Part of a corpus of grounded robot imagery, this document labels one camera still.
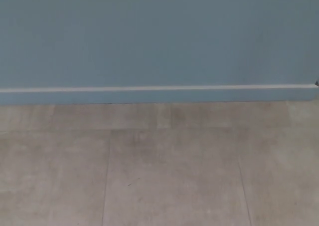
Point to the blue wall baseboard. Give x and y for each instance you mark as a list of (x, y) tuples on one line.
[(159, 96)]

